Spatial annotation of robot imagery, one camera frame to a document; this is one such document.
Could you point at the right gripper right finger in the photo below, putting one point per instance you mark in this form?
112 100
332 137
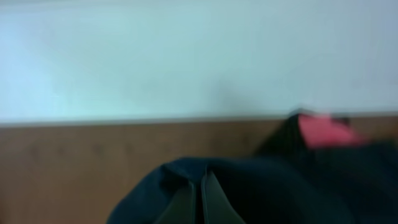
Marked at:
216 206

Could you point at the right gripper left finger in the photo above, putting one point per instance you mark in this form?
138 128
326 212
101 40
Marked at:
182 207

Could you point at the navy blue shorts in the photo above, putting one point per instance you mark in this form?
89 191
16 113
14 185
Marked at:
339 185

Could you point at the red garment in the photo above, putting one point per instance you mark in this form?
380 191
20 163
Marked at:
324 131

